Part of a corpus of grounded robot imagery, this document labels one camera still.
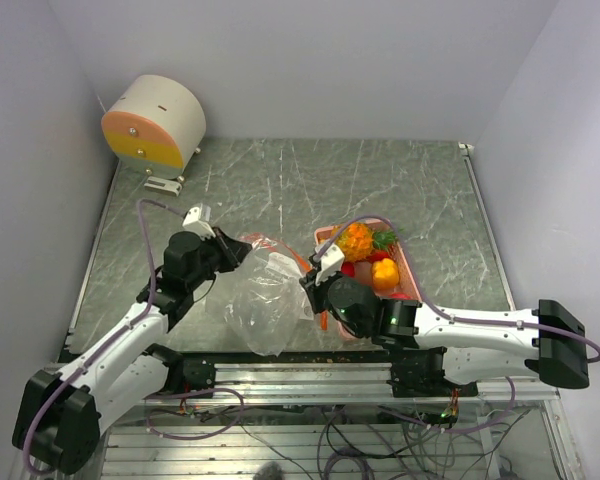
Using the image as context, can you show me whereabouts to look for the red toy apple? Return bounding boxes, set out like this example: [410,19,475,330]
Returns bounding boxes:
[391,292,414,300]

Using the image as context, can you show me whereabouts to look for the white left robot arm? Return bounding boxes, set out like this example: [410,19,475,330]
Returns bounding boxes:
[12,227,252,476]

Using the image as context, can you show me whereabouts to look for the loose wires under table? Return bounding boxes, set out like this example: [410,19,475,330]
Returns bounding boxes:
[144,387,519,480]

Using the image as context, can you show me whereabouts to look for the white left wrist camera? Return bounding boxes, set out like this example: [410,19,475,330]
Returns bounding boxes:
[182,203,215,240]

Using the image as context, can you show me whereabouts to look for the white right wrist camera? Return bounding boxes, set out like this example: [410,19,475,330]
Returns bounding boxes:
[314,244,345,284]

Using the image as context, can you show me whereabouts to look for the yellow toy bell pepper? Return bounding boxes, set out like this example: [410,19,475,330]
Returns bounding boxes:
[371,258,400,291]

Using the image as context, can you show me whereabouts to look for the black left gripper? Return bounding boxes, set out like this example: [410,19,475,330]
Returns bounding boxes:
[186,225,251,290]

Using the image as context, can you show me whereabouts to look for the aluminium rail frame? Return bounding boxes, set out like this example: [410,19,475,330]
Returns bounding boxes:
[78,352,584,479]

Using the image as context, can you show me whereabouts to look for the pink perforated plastic basket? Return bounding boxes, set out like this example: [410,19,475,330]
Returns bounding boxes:
[309,217,422,349]

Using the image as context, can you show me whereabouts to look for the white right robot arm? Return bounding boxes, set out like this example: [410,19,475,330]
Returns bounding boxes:
[299,271,590,396]

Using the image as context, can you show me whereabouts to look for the cream cylindrical drawer cabinet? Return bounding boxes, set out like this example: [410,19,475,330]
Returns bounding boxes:
[101,74,207,180]

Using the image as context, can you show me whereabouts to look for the clear zip bag orange zipper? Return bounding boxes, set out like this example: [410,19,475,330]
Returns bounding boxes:
[204,232,329,356]

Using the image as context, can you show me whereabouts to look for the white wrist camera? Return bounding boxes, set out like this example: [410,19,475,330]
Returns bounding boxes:
[314,244,345,284]
[182,203,215,240]

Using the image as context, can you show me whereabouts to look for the small white metal bracket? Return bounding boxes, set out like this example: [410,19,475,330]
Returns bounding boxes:
[144,176,183,197]

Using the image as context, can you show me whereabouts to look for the orange toy pineapple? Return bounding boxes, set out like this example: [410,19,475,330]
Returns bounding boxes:
[331,222,397,263]

